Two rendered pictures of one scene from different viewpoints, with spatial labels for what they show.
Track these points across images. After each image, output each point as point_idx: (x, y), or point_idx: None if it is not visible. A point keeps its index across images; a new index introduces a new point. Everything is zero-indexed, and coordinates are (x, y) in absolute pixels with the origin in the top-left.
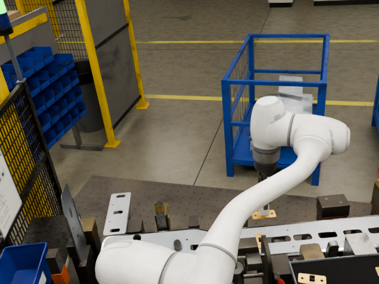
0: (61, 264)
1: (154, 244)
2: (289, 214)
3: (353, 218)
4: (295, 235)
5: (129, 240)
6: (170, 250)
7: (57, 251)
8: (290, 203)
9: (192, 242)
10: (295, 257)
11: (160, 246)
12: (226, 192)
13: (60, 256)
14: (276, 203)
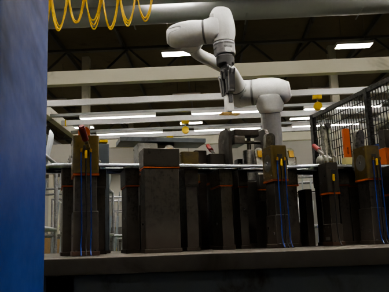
0: (381, 143)
1: (262, 78)
2: (224, 251)
3: (137, 163)
4: (204, 167)
5: (275, 77)
6: (254, 80)
7: (382, 131)
8: (226, 252)
9: (311, 167)
10: (201, 150)
11: (259, 79)
12: (380, 247)
13: (383, 137)
14: (257, 251)
